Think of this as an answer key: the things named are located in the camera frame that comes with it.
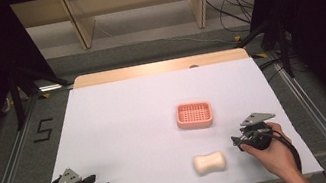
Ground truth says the white table cover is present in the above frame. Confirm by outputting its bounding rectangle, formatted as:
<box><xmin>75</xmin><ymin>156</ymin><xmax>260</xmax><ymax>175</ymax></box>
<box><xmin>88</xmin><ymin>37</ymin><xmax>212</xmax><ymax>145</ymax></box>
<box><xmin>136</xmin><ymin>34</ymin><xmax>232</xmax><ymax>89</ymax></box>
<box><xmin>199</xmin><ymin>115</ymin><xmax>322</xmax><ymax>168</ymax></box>
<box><xmin>36</xmin><ymin>48</ymin><xmax>326</xmax><ymax>183</ymax></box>

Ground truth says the light wooden shelf unit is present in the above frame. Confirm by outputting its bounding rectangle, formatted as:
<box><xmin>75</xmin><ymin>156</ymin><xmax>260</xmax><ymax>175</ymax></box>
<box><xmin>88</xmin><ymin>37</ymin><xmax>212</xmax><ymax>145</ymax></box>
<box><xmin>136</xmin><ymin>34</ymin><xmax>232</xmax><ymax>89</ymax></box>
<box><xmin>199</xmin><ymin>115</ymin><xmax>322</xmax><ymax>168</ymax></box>
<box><xmin>9</xmin><ymin>0</ymin><xmax>274</xmax><ymax>63</ymax></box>

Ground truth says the pink soap dish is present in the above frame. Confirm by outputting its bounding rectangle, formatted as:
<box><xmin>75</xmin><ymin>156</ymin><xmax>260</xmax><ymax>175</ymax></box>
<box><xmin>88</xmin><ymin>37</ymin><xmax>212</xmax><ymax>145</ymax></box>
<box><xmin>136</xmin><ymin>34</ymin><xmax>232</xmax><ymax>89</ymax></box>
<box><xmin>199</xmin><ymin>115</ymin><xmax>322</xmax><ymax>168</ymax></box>
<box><xmin>173</xmin><ymin>98</ymin><xmax>216</xmax><ymax>134</ymax></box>

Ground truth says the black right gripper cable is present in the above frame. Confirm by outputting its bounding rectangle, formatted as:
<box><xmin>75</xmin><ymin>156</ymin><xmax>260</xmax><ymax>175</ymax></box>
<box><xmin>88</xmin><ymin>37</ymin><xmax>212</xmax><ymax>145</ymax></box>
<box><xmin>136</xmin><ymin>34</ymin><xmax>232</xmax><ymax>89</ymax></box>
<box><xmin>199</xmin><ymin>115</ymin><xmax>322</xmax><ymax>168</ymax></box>
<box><xmin>269</xmin><ymin>126</ymin><xmax>304</xmax><ymax>178</ymax></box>

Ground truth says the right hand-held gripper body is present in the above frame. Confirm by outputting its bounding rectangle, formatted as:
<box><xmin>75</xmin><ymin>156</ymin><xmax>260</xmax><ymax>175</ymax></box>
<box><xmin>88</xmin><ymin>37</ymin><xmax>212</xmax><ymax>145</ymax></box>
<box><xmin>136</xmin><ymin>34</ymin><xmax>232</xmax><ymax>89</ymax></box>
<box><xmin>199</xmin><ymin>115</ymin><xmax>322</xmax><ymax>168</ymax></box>
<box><xmin>236</xmin><ymin>108</ymin><xmax>282</xmax><ymax>154</ymax></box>

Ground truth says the black metal stand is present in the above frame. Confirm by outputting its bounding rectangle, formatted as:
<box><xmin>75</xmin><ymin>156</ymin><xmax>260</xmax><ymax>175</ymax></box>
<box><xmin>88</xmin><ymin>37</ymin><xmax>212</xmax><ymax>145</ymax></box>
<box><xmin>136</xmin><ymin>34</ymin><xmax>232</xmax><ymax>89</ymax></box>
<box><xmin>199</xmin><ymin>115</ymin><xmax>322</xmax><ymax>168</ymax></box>
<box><xmin>232</xmin><ymin>14</ymin><xmax>298</xmax><ymax>87</ymax></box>
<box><xmin>5</xmin><ymin>58</ymin><xmax>78</xmax><ymax>133</ymax></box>

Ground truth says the bundle of black cables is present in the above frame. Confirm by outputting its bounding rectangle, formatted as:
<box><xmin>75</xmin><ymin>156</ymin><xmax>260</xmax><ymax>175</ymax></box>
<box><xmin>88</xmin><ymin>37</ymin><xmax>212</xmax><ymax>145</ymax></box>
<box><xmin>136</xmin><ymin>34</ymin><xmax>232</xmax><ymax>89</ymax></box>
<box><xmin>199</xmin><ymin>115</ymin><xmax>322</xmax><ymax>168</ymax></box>
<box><xmin>205</xmin><ymin>0</ymin><xmax>260</xmax><ymax>39</ymax></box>

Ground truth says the cream soap bar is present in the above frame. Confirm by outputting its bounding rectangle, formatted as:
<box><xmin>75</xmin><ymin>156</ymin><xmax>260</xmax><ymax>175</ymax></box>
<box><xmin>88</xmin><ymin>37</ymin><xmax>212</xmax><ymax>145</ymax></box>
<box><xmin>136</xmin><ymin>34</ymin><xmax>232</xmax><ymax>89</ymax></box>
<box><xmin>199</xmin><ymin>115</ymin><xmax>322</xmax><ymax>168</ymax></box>
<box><xmin>191</xmin><ymin>149</ymin><xmax>229</xmax><ymax>178</ymax></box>

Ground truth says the wooden table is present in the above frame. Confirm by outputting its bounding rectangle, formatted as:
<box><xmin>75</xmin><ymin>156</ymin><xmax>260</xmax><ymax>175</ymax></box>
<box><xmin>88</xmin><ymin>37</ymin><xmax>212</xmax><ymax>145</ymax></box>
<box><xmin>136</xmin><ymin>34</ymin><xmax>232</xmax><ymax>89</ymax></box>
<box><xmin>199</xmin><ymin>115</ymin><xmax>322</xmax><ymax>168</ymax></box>
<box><xmin>71</xmin><ymin>45</ymin><xmax>251</xmax><ymax>91</ymax></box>

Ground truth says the person's right hand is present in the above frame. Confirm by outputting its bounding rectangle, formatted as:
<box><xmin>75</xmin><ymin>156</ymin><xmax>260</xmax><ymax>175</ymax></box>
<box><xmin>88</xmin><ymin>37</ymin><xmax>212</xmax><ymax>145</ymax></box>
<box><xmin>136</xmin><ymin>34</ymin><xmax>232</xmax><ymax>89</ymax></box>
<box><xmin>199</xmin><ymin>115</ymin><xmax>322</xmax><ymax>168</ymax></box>
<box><xmin>237</xmin><ymin>118</ymin><xmax>301</xmax><ymax>183</ymax></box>

